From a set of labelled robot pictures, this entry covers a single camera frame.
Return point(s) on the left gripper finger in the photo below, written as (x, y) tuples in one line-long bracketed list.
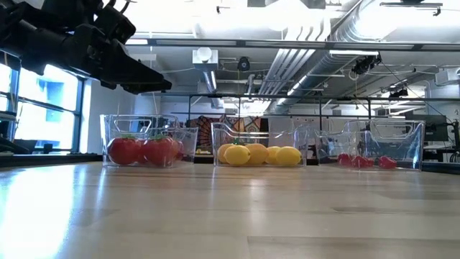
[(147, 89), (129, 70)]

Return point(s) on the red toy tomato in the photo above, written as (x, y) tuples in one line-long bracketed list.
[(179, 149), (160, 151), (141, 158), (124, 151)]

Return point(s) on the orange-yellow toy lemon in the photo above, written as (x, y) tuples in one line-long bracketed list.
[(257, 153)]

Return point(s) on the small red strawberry bottom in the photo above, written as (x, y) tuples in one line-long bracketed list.
[(387, 162)]

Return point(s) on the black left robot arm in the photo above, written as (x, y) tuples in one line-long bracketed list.
[(28, 39)]

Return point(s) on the clear plastic bin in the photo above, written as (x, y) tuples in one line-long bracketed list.
[(287, 136), (108, 122), (395, 144)]

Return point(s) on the white ceiling unit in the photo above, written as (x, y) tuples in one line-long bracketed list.
[(205, 57)]

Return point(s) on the colourful mandala tapestry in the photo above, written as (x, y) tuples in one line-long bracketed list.
[(206, 129)]

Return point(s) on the grey overhead beam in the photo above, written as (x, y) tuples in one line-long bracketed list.
[(251, 43)]

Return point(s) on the black metal rack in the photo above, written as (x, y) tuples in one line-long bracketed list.
[(287, 97)]

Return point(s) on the black track light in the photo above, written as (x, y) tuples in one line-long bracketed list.
[(366, 64)]

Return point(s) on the black dome camera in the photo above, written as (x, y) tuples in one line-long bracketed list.
[(243, 63)]

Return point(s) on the black aluminium table frame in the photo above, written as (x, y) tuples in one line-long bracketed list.
[(54, 160)]

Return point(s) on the silver spiral air duct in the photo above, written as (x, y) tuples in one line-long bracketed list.
[(334, 64)]

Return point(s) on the black wall-side monitor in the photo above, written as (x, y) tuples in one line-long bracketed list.
[(427, 127)]

